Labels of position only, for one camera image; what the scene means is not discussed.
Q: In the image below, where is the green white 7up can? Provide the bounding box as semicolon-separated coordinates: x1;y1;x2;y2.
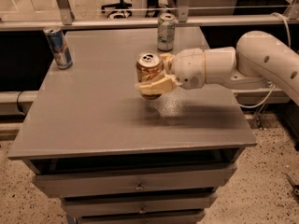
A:
157;12;176;51

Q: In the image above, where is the grey drawer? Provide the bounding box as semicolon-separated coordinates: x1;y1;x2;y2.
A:
33;163;236;198
78;210;205;224
62;192;217;217

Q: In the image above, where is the grey metal railing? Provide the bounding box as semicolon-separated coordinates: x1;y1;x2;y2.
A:
0;0;298;31

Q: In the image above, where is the middle grey drawer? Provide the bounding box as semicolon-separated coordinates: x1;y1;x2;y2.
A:
62;192;217;217

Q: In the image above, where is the blue Red Bull can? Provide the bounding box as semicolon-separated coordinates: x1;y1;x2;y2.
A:
43;26;73;69

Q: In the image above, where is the orange LaCroix soda can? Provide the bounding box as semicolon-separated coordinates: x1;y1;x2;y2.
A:
135;50;164;91

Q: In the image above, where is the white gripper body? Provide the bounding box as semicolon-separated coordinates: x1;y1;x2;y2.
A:
171;48;205;90

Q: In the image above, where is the grey drawer cabinet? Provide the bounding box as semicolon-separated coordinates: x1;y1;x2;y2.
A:
7;27;258;224

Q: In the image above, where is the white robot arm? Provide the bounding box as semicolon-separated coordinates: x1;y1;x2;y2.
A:
135;31;299;104

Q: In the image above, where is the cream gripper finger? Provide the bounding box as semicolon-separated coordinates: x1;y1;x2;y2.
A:
135;75;181;95
161;53;175;74

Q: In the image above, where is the top grey drawer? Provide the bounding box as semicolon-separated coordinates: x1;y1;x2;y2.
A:
33;163;236;198

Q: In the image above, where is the white cable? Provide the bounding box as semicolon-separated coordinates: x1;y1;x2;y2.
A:
238;12;292;109

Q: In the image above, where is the bottom grey drawer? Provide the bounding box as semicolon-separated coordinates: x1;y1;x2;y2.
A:
78;210;205;224

